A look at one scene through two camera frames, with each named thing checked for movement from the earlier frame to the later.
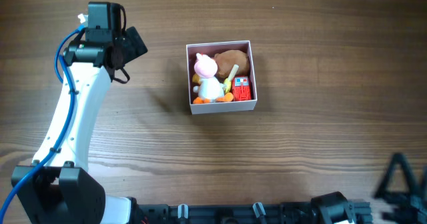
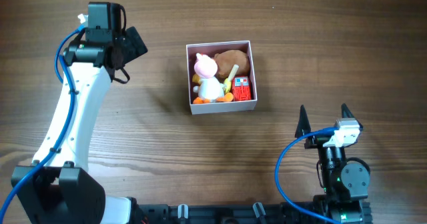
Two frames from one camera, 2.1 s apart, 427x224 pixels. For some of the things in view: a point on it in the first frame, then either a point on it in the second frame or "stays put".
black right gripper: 401,197 to 317,141
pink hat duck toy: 205,67 stays put
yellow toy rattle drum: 227,83 stays put
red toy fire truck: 241,87 stays put
